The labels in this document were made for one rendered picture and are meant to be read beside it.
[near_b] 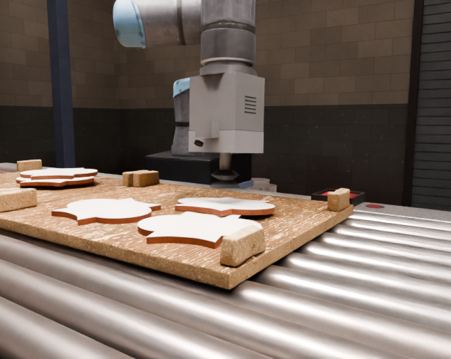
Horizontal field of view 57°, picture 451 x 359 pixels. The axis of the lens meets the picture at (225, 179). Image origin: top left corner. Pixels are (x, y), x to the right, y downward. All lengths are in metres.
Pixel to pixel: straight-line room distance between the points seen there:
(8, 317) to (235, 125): 0.33
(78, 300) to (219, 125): 0.29
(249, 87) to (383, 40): 4.91
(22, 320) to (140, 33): 0.48
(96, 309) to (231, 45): 0.36
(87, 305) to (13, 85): 6.02
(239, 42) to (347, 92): 4.93
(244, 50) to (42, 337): 0.41
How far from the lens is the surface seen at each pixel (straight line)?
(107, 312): 0.35
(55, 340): 0.32
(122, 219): 0.54
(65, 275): 0.46
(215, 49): 0.56
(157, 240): 0.45
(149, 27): 0.69
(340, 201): 0.61
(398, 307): 0.38
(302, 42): 5.74
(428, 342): 0.33
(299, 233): 0.49
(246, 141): 0.55
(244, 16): 0.58
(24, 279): 0.44
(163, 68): 6.89
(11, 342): 0.35
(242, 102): 0.55
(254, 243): 0.40
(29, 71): 6.49
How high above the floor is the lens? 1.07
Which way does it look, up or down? 8 degrees down
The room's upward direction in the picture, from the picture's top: straight up
